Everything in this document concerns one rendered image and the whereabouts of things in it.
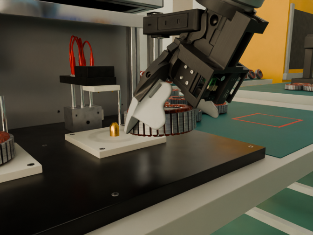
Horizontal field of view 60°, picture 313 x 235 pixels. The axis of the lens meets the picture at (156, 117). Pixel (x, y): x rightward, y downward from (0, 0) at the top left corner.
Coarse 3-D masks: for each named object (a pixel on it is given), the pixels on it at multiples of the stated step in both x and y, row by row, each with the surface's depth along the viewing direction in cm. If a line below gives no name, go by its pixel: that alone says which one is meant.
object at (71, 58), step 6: (72, 36) 63; (72, 42) 60; (78, 42) 64; (84, 42) 64; (72, 48) 59; (78, 48) 61; (90, 48) 63; (72, 54) 59; (78, 54) 61; (90, 54) 63; (72, 60) 60; (78, 60) 61; (84, 60) 64; (90, 60) 63; (72, 66) 60; (72, 72) 60
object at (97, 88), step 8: (80, 72) 57; (88, 72) 54; (96, 72) 56; (104, 72) 57; (112, 72) 58; (64, 80) 63; (72, 80) 60; (80, 80) 56; (88, 80) 55; (96, 80) 56; (104, 80) 57; (112, 80) 58; (72, 88) 63; (80, 88) 64; (88, 88) 55; (96, 88) 54; (104, 88) 55; (112, 88) 56; (72, 96) 63; (80, 96) 65; (88, 96) 66; (72, 104) 63
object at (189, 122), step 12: (168, 108) 45; (180, 108) 39; (192, 108) 42; (168, 120) 37; (180, 120) 38; (192, 120) 40; (132, 132) 39; (144, 132) 38; (156, 132) 37; (168, 132) 37; (180, 132) 38
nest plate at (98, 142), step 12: (84, 132) 58; (96, 132) 58; (108, 132) 58; (120, 132) 58; (84, 144) 49; (96, 144) 49; (108, 144) 49; (120, 144) 49; (132, 144) 49; (144, 144) 51; (156, 144) 53; (96, 156) 46
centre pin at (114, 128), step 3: (114, 123) 54; (111, 126) 54; (114, 126) 54; (117, 126) 54; (111, 129) 54; (114, 129) 54; (117, 129) 54; (111, 132) 54; (114, 132) 54; (117, 132) 55; (111, 135) 55; (114, 135) 54; (117, 135) 55
